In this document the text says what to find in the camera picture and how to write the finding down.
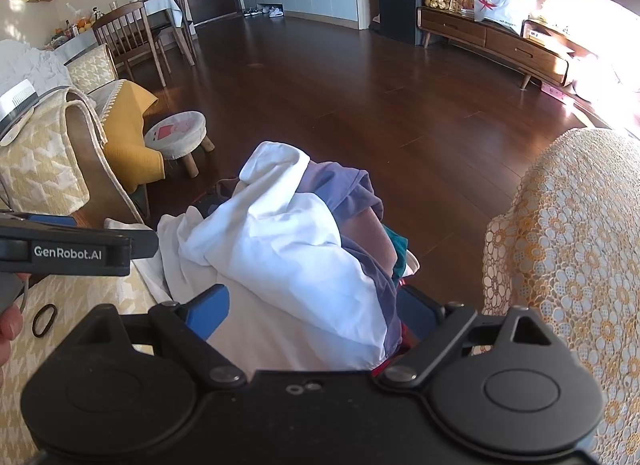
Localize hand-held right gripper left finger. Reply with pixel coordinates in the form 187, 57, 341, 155
75, 284, 248, 388

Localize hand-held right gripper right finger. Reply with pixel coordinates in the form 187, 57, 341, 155
375, 286, 568, 391

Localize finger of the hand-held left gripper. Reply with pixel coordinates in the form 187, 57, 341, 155
0, 211, 78, 228
102, 219, 160, 261

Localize white purple raglan shirt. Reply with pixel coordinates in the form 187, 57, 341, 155
132, 141, 403, 371

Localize person's left hand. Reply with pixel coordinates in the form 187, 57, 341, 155
0, 305, 23, 383

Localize red garment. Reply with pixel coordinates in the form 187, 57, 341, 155
372, 325, 417, 373

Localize yellow houndstooth sofa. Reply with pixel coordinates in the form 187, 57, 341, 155
0, 40, 168, 465

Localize teal garment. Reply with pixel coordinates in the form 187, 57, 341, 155
382, 225, 412, 282

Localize pink garment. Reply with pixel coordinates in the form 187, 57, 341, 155
340, 207, 398, 271

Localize mustard yellow cloth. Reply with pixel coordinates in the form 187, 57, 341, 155
95, 79, 167, 193

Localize round padded stool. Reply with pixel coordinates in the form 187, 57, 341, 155
144, 110, 216, 178

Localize white ribbed device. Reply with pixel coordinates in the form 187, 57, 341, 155
0, 79, 41, 118

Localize white quilted blanket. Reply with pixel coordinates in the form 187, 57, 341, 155
0, 40, 71, 100

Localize yellow houndstooth cushion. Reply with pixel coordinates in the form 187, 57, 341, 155
65, 42, 119, 94

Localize yellow floral lace tablecloth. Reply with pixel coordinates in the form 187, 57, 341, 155
482, 127, 640, 465

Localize oranges on table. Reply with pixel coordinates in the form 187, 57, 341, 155
52, 19, 96, 40

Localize wooden dining chair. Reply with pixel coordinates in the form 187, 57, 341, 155
91, 0, 168, 88
171, 0, 198, 53

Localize dining table with white cloth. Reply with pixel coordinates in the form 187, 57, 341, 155
50, 0, 183, 66

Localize white sneakers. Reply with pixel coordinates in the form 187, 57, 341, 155
243, 5, 286, 20

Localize dark wooden sideboard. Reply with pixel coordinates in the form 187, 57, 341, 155
417, 6, 576, 90

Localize white flat box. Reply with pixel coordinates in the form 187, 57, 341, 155
522, 20, 566, 43

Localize white shopping bag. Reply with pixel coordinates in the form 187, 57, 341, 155
472, 0, 526, 26

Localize black hair tie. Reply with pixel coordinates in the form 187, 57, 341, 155
31, 304, 57, 338

